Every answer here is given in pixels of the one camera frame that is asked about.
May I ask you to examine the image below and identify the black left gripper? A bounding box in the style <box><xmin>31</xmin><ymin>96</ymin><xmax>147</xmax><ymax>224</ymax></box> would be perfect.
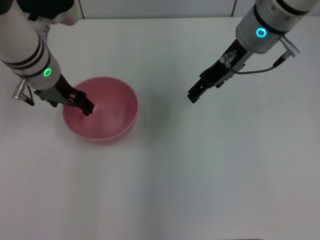
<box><xmin>33</xmin><ymin>74</ymin><xmax>97</xmax><ymax>117</ymax></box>

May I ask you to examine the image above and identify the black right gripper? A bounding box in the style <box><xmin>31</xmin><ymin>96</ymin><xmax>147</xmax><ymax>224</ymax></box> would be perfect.
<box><xmin>186</xmin><ymin>38</ymin><xmax>254</xmax><ymax>104</ymax></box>

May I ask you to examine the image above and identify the pink plastic bowl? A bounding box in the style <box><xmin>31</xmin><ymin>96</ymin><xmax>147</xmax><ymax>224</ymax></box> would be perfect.
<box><xmin>62</xmin><ymin>76</ymin><xmax>139</xmax><ymax>145</ymax></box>

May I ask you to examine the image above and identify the left arm connector with cable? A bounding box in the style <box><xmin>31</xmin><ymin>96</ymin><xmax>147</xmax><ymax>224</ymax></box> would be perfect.
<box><xmin>12</xmin><ymin>78</ymin><xmax>35</xmax><ymax>107</ymax></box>

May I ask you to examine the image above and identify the arm connector with cable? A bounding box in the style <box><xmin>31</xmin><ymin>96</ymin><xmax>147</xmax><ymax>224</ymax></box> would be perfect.
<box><xmin>233</xmin><ymin>36</ymin><xmax>302</xmax><ymax>75</ymax></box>
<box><xmin>12</xmin><ymin>78</ymin><xmax>35</xmax><ymax>107</ymax></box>

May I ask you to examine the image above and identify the thin red background cable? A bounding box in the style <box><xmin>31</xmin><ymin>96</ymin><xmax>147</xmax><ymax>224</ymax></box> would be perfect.
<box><xmin>231</xmin><ymin>0</ymin><xmax>240</xmax><ymax>18</ymax></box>

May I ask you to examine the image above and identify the right arm connector with cable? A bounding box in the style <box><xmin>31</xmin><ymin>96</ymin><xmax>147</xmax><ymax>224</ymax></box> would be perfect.
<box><xmin>233</xmin><ymin>36</ymin><xmax>302</xmax><ymax>75</ymax></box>

